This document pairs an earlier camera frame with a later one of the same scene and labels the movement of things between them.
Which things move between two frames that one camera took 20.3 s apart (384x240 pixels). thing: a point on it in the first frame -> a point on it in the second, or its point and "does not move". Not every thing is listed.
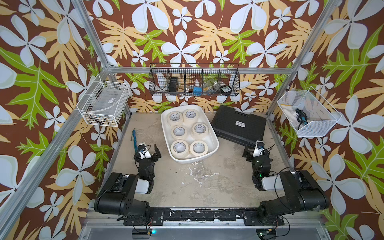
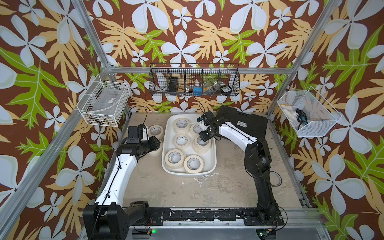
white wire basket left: [104, 103] does not move
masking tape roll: [190, 116] -> [195, 128]
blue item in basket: [197, 91] does not move
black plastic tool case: [242, 128] does not move
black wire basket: [194, 79] does not move
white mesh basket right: [307, 113] does not move
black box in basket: [173, 84] does not move
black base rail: [250, 216] does not move
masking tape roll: [199, 154] -> [194, 164]
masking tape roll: [173, 122] -> [182, 125]
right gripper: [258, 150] -> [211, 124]
